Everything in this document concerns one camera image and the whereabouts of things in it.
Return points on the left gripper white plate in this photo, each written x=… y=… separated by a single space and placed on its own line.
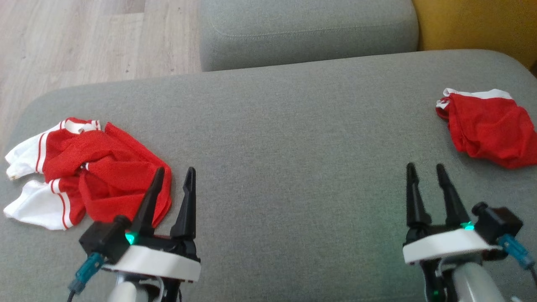
x=155 y=262

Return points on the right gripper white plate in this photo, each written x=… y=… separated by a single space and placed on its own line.
x=444 y=245

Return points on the red jersey white sleeves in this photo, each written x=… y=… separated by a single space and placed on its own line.
x=105 y=176

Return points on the red shorts white trim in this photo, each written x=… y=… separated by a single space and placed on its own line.
x=491 y=126

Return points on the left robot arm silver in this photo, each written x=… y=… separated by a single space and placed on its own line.
x=130 y=291

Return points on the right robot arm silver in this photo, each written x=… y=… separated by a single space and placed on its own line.
x=474 y=283

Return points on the grey fabric sofa seat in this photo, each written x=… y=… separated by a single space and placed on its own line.
x=293 y=147

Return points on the yellow cushion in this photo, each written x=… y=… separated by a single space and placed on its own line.
x=474 y=25

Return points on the grey fabric sofa cushion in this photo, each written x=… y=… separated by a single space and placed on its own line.
x=306 y=33

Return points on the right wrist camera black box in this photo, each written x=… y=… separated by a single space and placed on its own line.
x=499 y=222

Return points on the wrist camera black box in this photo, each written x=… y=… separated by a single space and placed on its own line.
x=102 y=239
x=499 y=222

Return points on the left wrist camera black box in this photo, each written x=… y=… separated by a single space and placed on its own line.
x=102 y=239

